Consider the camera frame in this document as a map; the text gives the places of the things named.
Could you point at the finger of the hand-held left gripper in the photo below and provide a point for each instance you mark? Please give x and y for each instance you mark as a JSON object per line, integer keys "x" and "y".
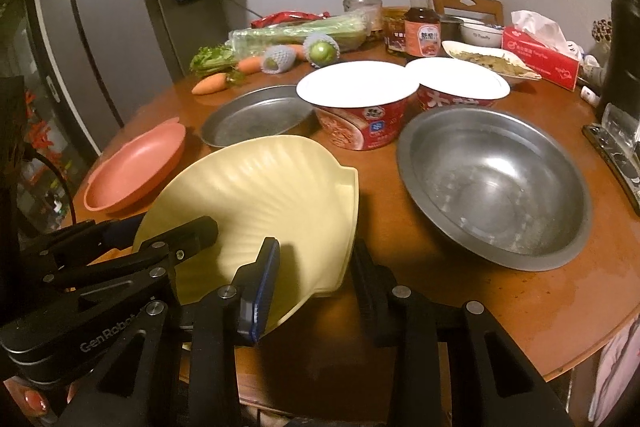
{"x": 117, "y": 231}
{"x": 190, "y": 237}

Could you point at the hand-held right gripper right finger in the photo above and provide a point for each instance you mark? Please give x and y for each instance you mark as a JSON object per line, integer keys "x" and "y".
{"x": 371, "y": 302}

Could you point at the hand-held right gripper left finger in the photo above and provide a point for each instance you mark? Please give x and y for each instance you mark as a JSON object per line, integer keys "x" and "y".
{"x": 259, "y": 292}

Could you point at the pink plate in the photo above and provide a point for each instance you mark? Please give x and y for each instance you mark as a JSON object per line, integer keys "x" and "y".
{"x": 135, "y": 167}

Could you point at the yellow shell-shaped plate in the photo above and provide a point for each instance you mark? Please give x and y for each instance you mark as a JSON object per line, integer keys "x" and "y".
{"x": 250, "y": 197}

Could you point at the oval metal plate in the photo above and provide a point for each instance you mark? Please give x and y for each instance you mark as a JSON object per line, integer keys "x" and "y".
{"x": 255, "y": 117}

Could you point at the large metal bowl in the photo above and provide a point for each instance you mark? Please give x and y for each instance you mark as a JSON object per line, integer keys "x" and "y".
{"x": 490, "y": 187}

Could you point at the person's left hand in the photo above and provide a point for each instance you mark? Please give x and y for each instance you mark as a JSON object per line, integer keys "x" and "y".
{"x": 31, "y": 401}

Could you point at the glass door cabinet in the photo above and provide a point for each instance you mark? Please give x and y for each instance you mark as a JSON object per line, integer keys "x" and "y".
{"x": 30, "y": 107}

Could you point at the carrot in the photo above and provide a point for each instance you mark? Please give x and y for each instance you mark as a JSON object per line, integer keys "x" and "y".
{"x": 209, "y": 84}
{"x": 248, "y": 64}

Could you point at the green lettuce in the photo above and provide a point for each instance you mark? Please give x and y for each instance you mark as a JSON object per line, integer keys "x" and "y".
{"x": 212, "y": 59}

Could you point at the grey refrigerator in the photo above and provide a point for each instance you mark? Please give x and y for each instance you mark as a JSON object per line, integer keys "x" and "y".
{"x": 100, "y": 32}

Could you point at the red instant food bowl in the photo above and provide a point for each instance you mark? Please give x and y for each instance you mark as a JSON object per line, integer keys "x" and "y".
{"x": 355, "y": 87}
{"x": 455, "y": 77}

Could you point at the green fruit in foam net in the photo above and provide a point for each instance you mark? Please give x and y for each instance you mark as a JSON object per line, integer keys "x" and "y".
{"x": 321, "y": 52}

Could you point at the bagged celery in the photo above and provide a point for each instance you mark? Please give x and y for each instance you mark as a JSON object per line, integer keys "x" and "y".
{"x": 300, "y": 32}

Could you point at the red snack packet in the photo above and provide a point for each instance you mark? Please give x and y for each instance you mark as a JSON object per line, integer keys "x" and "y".
{"x": 285, "y": 18}

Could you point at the pink cloth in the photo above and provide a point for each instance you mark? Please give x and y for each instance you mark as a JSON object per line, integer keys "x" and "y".
{"x": 620, "y": 372}

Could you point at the sauce jar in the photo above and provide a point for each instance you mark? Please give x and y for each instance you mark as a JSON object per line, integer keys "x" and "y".
{"x": 394, "y": 32}

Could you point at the white dish with food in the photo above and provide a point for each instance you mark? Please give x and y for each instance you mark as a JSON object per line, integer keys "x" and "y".
{"x": 500, "y": 63}

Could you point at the brown vinegar bottle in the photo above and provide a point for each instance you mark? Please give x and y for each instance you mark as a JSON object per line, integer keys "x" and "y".
{"x": 422, "y": 32}

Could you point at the black power strip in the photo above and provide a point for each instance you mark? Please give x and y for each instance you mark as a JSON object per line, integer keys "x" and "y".
{"x": 607, "y": 157}

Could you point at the metal pot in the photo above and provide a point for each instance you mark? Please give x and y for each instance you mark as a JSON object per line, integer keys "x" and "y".
{"x": 451, "y": 28}

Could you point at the glass jar with black lid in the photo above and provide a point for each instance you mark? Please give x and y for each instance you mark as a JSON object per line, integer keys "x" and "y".
{"x": 362, "y": 7}

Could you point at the white ceramic bowl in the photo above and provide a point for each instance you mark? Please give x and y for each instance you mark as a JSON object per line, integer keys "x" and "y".
{"x": 481, "y": 36}

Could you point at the red tissue box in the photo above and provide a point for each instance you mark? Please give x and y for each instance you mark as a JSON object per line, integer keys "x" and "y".
{"x": 540, "y": 57}

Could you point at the small white bottle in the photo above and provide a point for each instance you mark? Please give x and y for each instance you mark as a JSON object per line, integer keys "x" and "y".
{"x": 589, "y": 97}

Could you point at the clear plastic stand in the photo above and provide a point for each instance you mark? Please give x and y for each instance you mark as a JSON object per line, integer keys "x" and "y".
{"x": 620, "y": 127}

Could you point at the wooden chair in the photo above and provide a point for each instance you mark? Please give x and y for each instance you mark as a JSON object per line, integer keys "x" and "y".
{"x": 467, "y": 4}

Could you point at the black thermos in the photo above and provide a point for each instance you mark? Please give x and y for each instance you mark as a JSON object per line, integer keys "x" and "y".
{"x": 622, "y": 57}

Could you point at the beaded ornament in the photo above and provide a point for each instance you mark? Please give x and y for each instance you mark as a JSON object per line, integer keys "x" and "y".
{"x": 602, "y": 31}

